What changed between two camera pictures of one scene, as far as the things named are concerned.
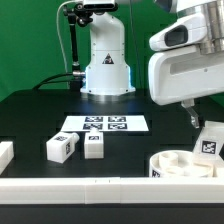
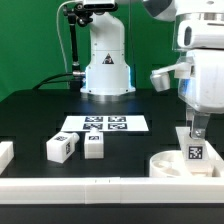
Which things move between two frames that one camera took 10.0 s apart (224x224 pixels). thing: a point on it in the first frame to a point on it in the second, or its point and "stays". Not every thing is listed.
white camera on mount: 100,5 stays
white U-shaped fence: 106,190 stays
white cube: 209,143 to 194,153
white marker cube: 94,144 stays
